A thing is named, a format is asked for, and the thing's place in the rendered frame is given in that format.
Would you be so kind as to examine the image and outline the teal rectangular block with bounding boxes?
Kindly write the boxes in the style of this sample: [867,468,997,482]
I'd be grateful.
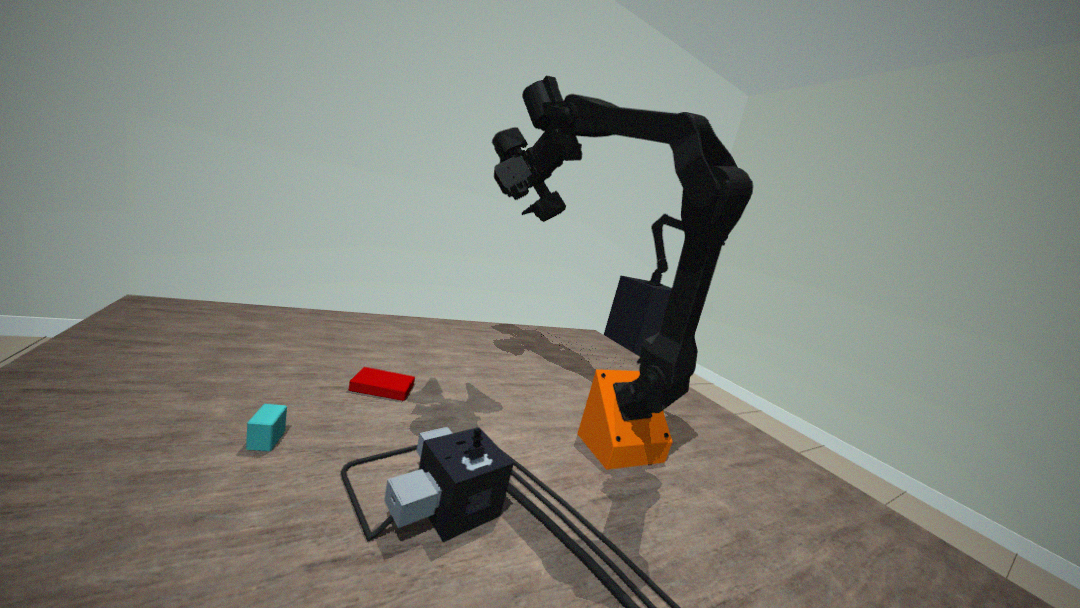
[246,404,287,451]

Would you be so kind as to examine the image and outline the red flat block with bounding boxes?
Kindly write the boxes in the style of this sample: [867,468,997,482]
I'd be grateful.
[348,367,415,401]

